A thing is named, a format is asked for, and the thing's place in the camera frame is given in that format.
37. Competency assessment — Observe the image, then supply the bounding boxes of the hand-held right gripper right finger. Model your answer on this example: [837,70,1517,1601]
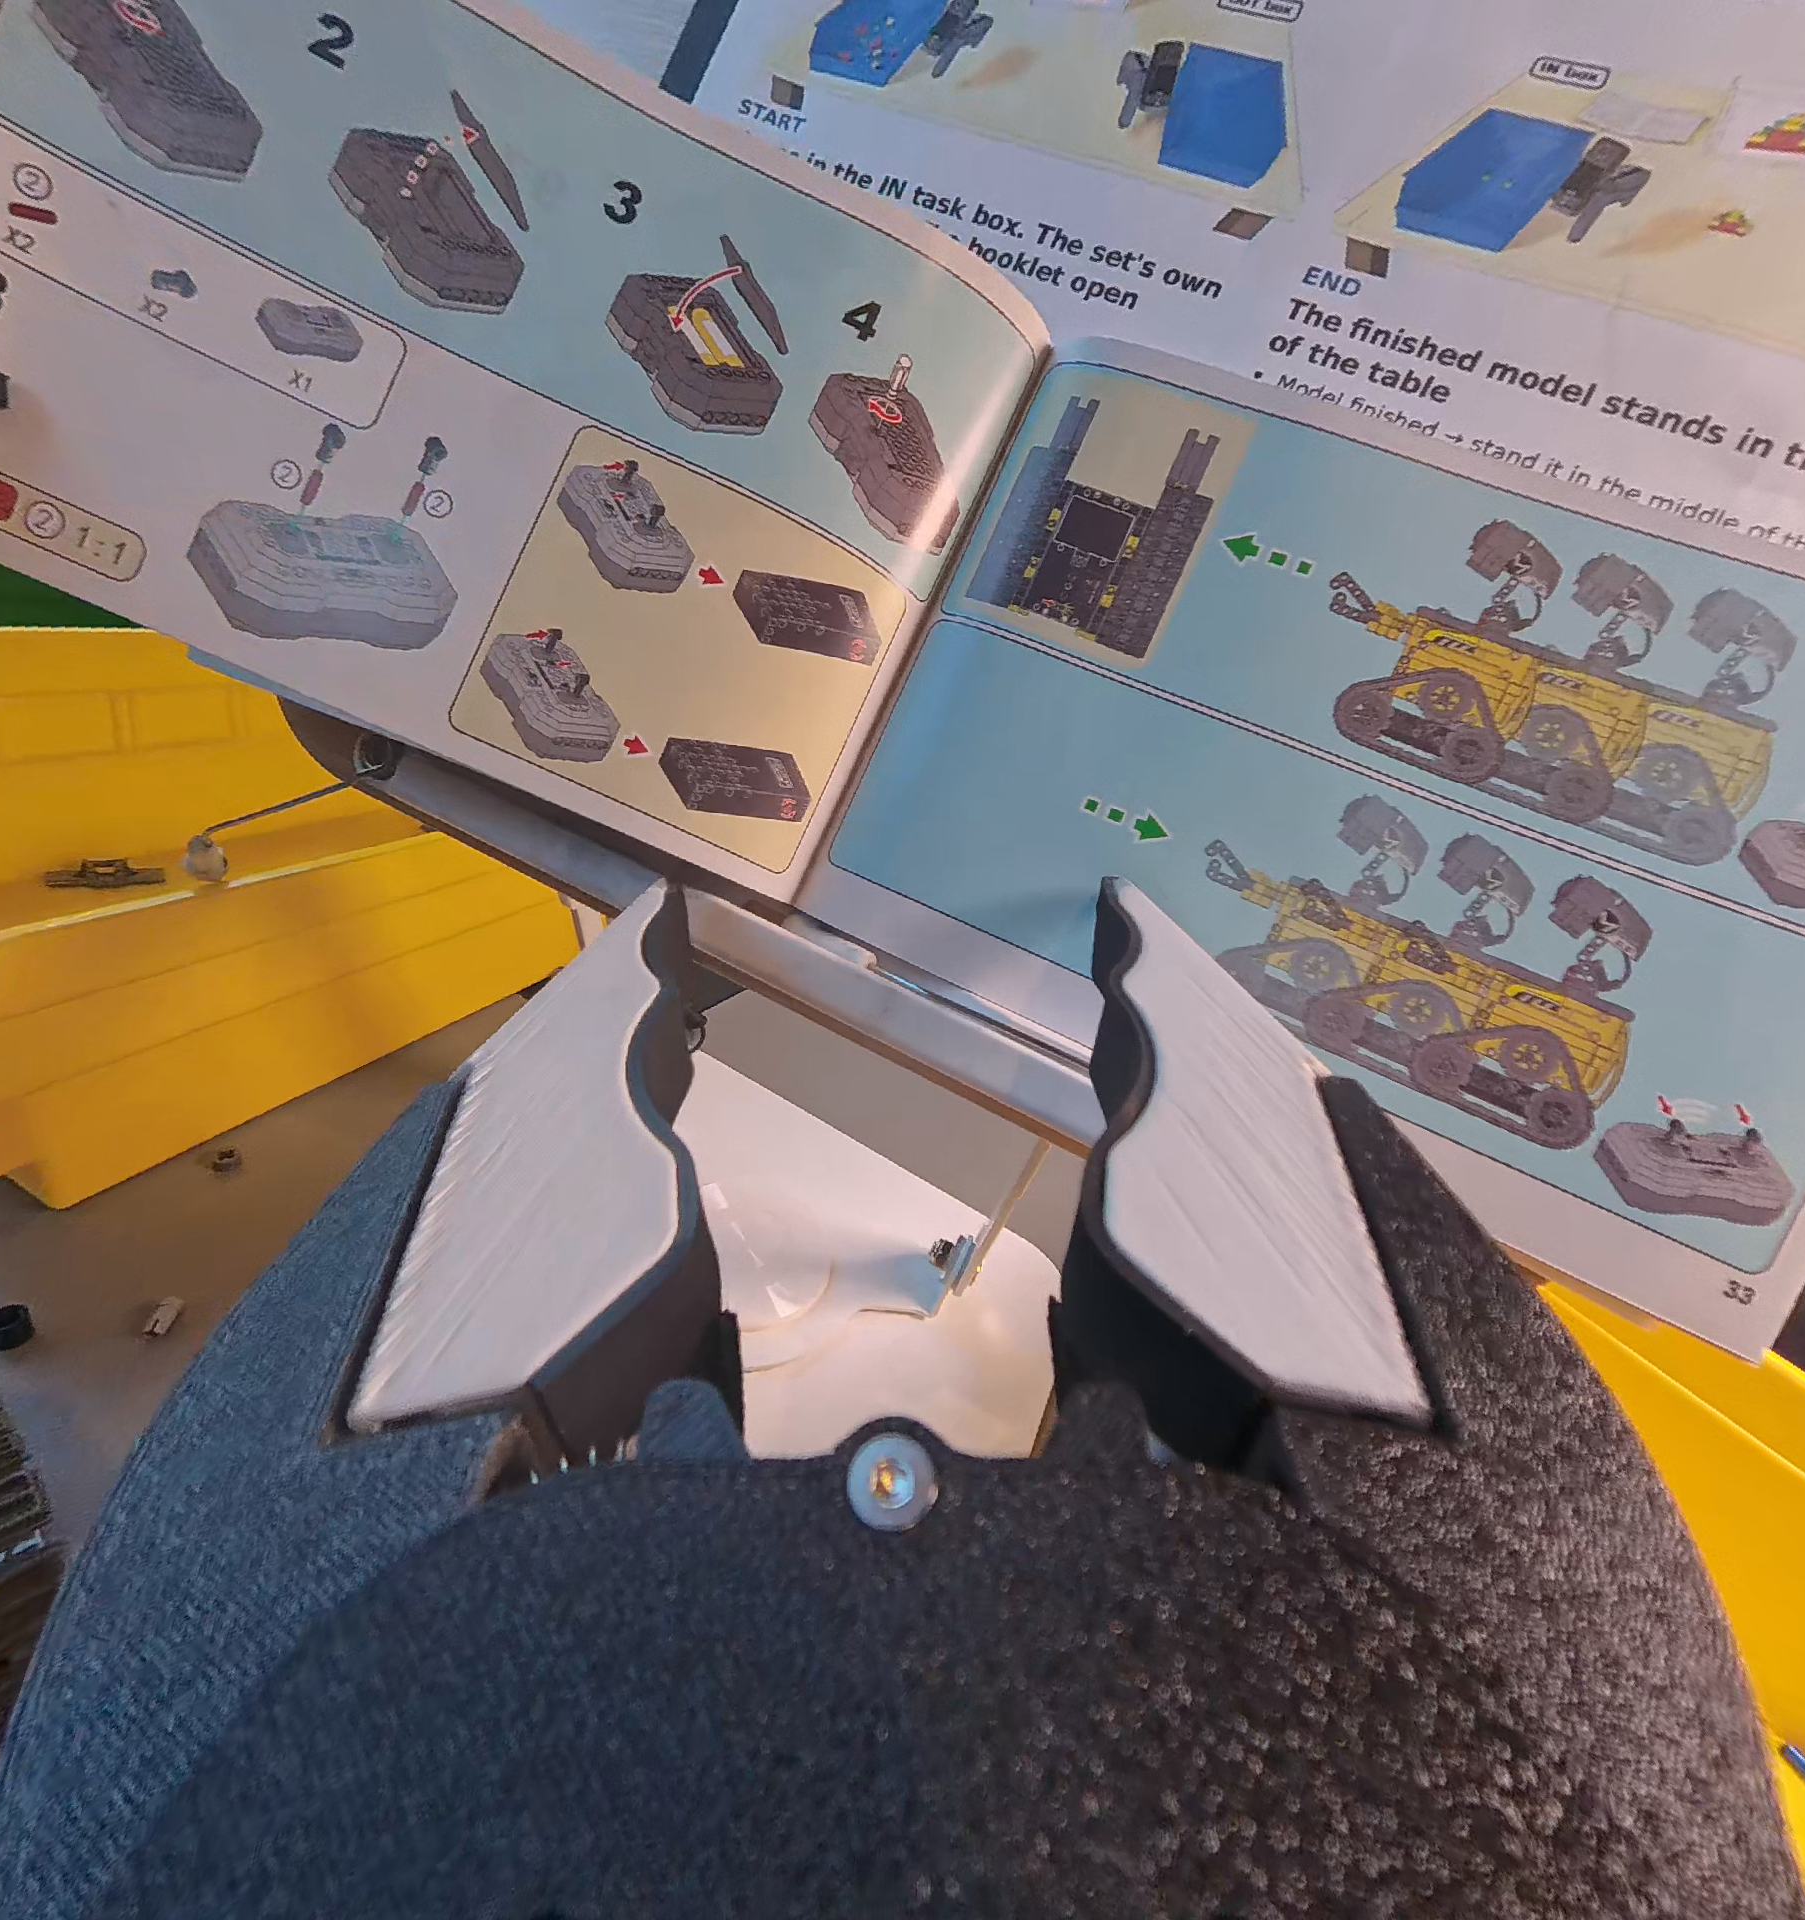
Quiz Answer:
[1058,878,1439,1442]

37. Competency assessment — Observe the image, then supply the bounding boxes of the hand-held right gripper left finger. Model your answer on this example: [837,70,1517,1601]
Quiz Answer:
[341,880,729,1442]

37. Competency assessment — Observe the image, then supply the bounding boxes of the metal wire page holder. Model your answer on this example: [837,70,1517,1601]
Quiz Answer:
[909,1135,1054,1313]
[182,744,399,886]

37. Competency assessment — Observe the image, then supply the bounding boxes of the instruction booklet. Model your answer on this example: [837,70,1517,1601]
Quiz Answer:
[0,0,1805,1358]

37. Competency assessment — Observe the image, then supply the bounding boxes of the grey desk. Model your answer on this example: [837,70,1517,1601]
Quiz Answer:
[0,960,663,1920]

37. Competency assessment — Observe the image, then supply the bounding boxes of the white task instruction sheet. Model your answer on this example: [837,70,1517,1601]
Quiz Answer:
[678,0,1805,571]

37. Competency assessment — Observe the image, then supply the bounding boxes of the white book stand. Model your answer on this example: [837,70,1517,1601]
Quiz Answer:
[273,697,1144,1472]

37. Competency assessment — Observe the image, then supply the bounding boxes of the yellow plastic bin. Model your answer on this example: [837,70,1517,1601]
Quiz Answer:
[1533,1275,1805,1920]
[0,624,598,1209]

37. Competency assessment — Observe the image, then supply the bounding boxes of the scattered small brick parts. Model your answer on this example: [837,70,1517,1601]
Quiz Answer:
[0,1135,250,1343]

